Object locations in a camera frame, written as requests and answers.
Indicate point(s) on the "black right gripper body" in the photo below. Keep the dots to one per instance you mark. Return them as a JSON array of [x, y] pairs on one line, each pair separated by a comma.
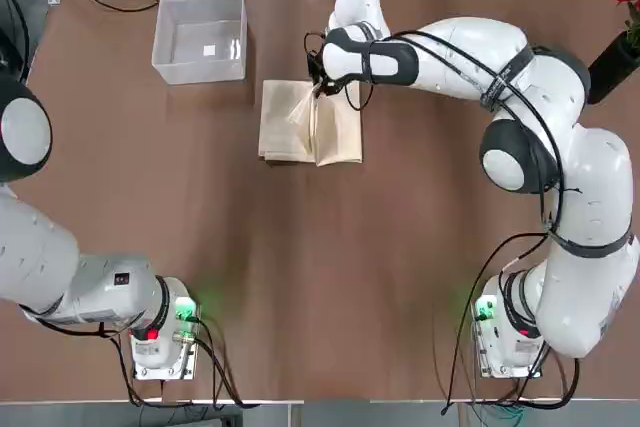
[[316, 66]]

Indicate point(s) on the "cream-colored tablecloth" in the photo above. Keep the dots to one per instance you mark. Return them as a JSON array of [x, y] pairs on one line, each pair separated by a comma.
[[340, 137]]

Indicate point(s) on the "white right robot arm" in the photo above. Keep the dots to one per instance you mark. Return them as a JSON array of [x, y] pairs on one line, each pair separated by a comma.
[[575, 172]]

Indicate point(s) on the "clear plastic box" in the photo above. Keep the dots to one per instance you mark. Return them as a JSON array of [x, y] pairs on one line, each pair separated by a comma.
[[200, 72]]

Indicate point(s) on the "black vase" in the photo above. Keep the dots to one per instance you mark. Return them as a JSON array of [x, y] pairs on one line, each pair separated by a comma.
[[612, 72]]

